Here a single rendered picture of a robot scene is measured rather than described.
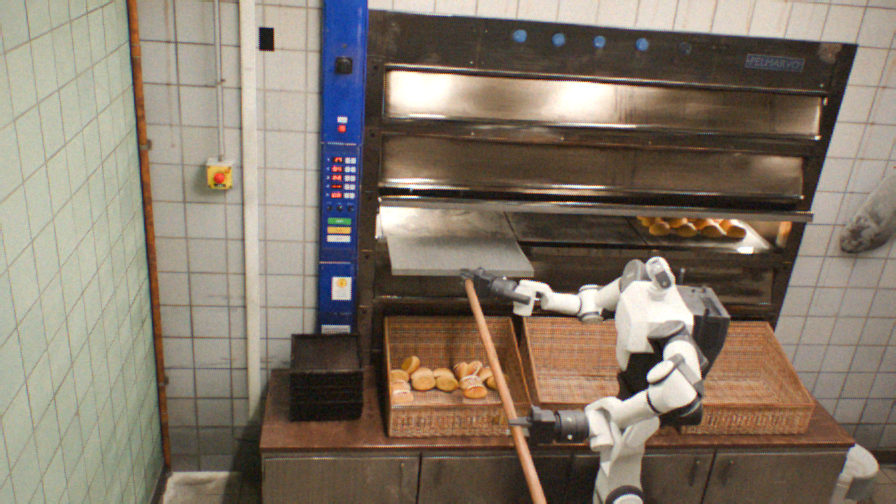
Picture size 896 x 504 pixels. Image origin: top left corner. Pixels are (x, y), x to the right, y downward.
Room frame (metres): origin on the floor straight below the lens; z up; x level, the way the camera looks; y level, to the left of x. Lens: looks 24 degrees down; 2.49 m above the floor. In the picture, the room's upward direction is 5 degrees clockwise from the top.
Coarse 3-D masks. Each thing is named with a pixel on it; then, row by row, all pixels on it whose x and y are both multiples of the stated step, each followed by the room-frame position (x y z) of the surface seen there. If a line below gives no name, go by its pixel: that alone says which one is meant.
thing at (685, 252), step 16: (384, 240) 2.95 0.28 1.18; (592, 256) 3.08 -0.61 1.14; (608, 256) 3.09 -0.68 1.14; (624, 256) 3.10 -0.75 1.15; (640, 256) 3.11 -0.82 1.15; (656, 256) 3.12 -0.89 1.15; (672, 256) 3.13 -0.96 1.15; (688, 256) 3.15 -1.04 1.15; (704, 256) 3.16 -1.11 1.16; (720, 256) 3.17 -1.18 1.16; (736, 256) 3.18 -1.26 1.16; (752, 256) 3.19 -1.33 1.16; (768, 256) 3.21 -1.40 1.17
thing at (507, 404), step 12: (468, 288) 2.54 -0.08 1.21; (480, 312) 2.36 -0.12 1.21; (480, 324) 2.29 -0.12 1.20; (492, 348) 2.14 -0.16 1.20; (492, 360) 2.07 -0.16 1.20; (492, 372) 2.02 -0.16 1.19; (504, 384) 1.95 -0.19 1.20; (504, 396) 1.89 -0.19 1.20; (504, 408) 1.84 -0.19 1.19; (516, 432) 1.73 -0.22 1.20; (516, 444) 1.69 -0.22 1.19; (528, 456) 1.63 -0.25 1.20; (528, 468) 1.59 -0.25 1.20; (528, 480) 1.55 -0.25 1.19; (540, 492) 1.50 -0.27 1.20
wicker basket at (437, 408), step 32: (384, 320) 2.88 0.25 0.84; (416, 320) 2.92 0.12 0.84; (448, 320) 2.94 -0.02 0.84; (384, 352) 2.82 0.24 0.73; (416, 352) 2.89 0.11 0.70; (448, 352) 2.91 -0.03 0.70; (480, 352) 2.93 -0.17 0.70; (512, 352) 2.86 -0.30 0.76; (384, 384) 2.74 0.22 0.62; (512, 384) 2.80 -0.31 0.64; (416, 416) 2.46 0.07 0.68; (448, 416) 2.48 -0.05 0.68; (480, 416) 2.51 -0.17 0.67
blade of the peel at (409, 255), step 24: (408, 240) 2.97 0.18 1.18; (432, 240) 2.99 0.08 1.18; (456, 240) 3.01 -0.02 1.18; (480, 240) 3.04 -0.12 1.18; (504, 240) 3.06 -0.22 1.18; (408, 264) 2.74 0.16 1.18; (432, 264) 2.76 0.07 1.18; (456, 264) 2.78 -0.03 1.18; (480, 264) 2.80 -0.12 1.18; (504, 264) 2.82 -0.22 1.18; (528, 264) 2.82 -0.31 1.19
